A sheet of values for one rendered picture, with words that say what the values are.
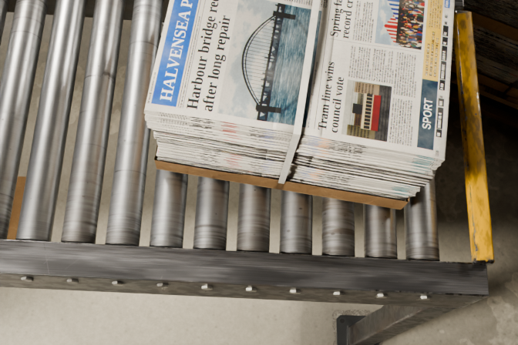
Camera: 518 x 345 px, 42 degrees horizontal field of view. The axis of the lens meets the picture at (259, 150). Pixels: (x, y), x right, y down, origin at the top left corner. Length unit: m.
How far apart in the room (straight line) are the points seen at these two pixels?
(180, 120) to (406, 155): 0.28
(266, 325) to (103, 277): 0.85
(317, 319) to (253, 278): 0.83
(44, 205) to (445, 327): 1.18
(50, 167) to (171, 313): 0.82
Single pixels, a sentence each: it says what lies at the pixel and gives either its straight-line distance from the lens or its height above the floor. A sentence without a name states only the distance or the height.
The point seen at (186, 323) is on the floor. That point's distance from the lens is 1.80.
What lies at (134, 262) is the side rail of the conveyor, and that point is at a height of 0.80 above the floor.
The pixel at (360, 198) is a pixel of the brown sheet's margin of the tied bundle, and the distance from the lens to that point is 1.02.
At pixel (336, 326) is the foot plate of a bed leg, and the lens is 1.82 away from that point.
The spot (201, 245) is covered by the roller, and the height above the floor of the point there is 0.80.
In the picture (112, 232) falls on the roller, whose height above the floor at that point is 0.80.
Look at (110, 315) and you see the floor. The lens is 1.82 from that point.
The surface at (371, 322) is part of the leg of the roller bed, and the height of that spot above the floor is 0.27.
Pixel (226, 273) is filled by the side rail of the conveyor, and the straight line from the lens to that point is 1.00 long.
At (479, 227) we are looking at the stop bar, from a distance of 1.07.
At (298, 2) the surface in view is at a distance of 0.91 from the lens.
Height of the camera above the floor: 1.78
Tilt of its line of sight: 68 degrees down
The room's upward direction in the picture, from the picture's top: 11 degrees clockwise
